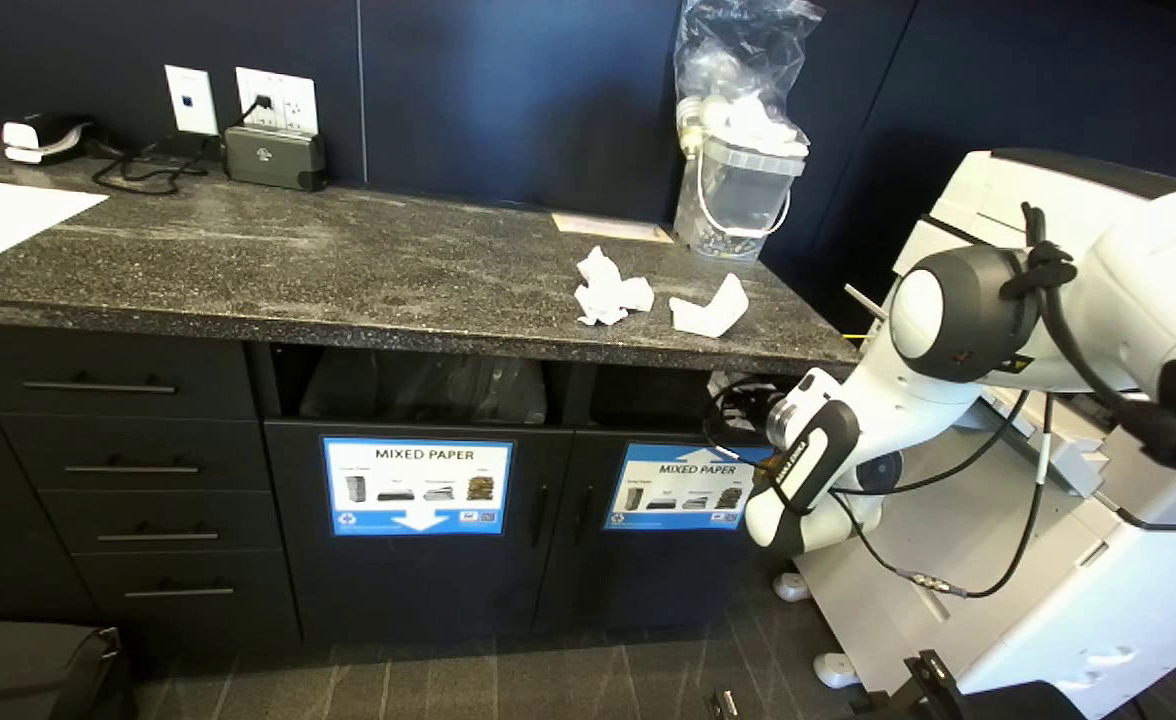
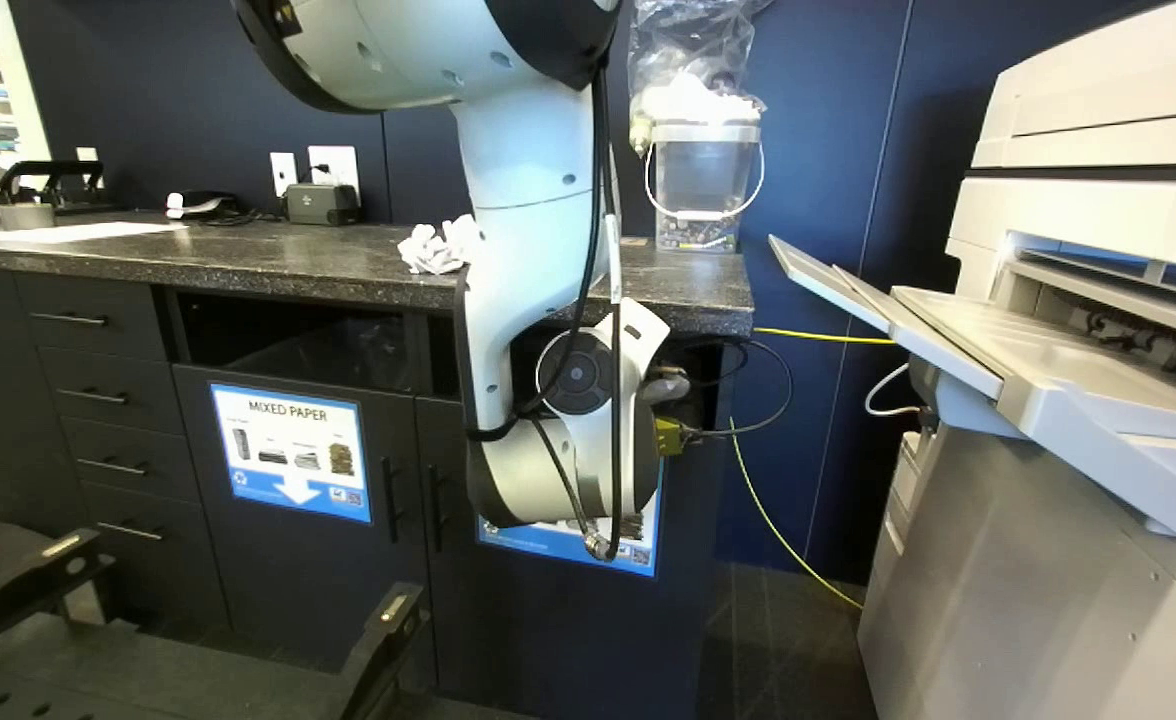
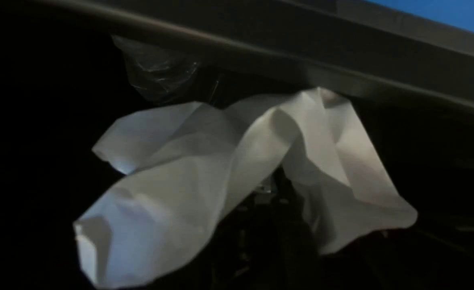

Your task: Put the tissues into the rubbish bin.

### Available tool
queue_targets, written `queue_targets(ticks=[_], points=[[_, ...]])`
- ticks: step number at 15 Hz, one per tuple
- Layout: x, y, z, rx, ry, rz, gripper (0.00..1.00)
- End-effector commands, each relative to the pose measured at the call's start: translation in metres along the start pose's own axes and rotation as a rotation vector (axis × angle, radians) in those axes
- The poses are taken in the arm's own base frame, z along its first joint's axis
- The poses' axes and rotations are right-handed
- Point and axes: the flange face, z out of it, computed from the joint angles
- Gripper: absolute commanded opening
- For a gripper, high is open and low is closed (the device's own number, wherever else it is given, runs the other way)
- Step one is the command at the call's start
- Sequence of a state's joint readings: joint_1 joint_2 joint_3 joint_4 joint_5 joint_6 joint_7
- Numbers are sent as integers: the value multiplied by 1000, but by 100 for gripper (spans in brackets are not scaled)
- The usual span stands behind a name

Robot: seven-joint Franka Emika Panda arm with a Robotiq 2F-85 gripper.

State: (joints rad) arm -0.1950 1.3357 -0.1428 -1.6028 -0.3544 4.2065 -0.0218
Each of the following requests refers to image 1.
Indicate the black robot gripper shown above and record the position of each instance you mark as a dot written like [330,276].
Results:
[748,424]

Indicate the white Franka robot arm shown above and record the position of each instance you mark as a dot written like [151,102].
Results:
[1148,294]

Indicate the black bin liner bag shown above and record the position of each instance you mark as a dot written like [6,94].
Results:
[423,389]

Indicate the mixed paper label up arrow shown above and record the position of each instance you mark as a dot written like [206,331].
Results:
[672,487]

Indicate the folded white tissue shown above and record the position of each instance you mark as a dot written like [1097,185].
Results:
[709,312]

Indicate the crumpled white tissue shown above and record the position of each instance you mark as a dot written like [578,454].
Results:
[598,281]
[634,294]

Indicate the clear plastic bucket container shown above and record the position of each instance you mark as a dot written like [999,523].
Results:
[739,194]

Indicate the beige card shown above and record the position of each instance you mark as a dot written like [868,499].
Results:
[609,228]

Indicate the mixed paper label down arrow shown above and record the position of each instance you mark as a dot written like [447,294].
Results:
[419,487]

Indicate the clear plastic bag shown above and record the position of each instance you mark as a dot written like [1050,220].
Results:
[742,53]

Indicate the large grey office printer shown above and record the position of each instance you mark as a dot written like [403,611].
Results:
[1082,620]

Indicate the black box device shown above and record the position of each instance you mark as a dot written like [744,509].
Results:
[274,158]

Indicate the dark cabinet with granite counter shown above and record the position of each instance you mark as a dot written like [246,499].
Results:
[151,440]

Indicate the small white desk device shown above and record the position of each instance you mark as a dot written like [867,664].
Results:
[42,139]

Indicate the white paper sheet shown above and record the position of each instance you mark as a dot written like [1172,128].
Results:
[2,218]

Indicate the black metal bracket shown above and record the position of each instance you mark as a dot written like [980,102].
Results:
[935,685]

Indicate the white wide wall outlet plate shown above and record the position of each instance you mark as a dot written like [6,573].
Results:
[278,98]

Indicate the white narrow wall plate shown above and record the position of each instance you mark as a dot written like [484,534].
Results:
[188,102]

